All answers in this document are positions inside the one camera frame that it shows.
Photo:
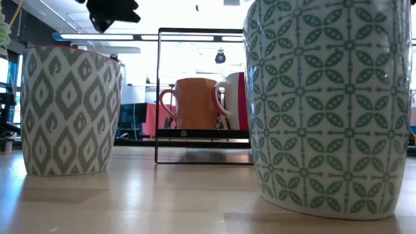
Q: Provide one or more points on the grey diamond pattern mug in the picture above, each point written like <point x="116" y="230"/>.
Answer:
<point x="68" y="110"/>

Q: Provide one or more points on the orange ceramic mug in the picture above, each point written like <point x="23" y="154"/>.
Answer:
<point x="195" y="104"/>

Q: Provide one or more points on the white and red mug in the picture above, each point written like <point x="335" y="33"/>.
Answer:
<point x="232" y="97"/>

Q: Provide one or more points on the green leaf pattern mug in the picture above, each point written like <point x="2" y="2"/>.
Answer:
<point x="325" y="113"/>

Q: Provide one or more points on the ceiling light strip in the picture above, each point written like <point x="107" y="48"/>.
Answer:
<point x="97" y="37"/>

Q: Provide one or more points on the black ceiling spotlight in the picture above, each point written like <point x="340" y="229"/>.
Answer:
<point x="113" y="58"/>

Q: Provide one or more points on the black cabinet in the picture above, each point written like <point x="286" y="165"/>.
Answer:
<point x="126" y="117"/>

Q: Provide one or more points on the red partition panel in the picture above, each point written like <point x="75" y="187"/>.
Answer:
<point x="152" y="117"/>

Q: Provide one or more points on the large window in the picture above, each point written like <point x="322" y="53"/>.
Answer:
<point x="14" y="81"/>

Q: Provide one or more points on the black equipment stand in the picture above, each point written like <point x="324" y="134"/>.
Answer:
<point x="6" y="100"/>

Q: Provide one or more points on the black metal wood shelf rack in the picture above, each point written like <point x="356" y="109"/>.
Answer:
<point x="201" y="133"/>

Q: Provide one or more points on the black ceiling camera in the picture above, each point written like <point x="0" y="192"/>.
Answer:
<point x="220" y="58"/>

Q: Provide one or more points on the black table border rail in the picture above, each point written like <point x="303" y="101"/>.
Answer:
<point x="136" y="143"/>

